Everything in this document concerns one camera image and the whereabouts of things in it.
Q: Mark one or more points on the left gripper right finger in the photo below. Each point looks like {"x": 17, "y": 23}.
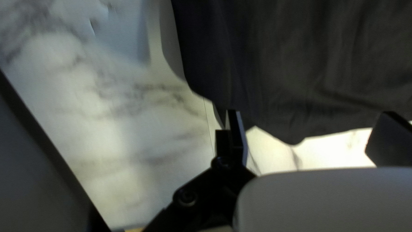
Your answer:
{"x": 391, "y": 141}

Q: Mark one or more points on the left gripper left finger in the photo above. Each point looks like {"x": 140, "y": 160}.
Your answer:
{"x": 225, "y": 174}

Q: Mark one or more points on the black t-shirt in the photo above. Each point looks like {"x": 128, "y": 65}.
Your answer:
{"x": 289, "y": 64}

